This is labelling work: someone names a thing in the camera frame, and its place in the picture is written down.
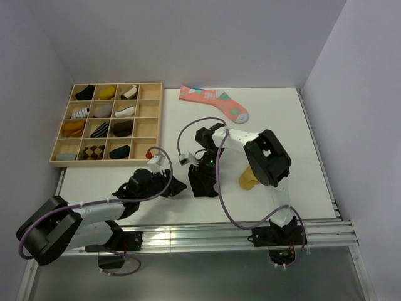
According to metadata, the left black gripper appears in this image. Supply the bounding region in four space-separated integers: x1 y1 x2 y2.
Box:
137 169 187 202

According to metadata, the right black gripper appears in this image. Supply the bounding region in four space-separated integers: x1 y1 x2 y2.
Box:
192 147 224 193

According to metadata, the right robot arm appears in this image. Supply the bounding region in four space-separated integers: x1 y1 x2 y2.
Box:
188 123 291 209

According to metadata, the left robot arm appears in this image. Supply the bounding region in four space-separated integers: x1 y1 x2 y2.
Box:
16 169 187 266

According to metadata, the pink patterned sock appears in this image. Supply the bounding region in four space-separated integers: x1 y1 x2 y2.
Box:
179 86 249 124

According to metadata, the tan yellow sock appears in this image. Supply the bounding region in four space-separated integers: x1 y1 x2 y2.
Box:
239 166 259 190

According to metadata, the rolled navy sock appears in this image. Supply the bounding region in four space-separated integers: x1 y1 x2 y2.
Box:
109 145 130 159

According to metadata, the rolled dark brown sock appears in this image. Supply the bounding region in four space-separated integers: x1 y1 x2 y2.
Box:
112 120 134 137

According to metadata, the rolled brown white sock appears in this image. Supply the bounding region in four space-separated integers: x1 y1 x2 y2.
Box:
120 85 138 100

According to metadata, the rolled brown argyle sock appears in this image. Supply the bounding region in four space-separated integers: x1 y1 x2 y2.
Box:
81 145 105 160

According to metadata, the wooden compartment tray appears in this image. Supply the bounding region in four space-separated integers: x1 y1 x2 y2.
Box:
49 83 163 167

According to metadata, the rolled black white striped sock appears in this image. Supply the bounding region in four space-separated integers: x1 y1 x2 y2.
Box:
90 122 109 138

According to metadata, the rolled grey sock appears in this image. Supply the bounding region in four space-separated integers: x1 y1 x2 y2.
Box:
93 103 113 118

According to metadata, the rolled mustard yellow sock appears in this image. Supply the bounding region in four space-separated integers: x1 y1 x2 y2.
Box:
98 86 116 100

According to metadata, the rolled orange sock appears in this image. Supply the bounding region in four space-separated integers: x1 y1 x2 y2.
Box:
61 121 85 137

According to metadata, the rolled light blue sock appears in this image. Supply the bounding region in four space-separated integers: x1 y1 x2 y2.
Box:
56 153 76 161

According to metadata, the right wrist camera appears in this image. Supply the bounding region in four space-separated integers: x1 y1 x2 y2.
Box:
178 152 197 166

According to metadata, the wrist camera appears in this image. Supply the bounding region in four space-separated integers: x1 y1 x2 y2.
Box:
178 152 197 166
145 152 165 174

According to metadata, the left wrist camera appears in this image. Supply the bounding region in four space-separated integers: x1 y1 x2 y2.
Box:
145 152 165 174

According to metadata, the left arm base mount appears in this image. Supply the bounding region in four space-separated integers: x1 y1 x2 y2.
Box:
85 231 143 270

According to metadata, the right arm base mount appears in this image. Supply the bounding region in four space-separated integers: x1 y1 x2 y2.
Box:
247 216 308 268

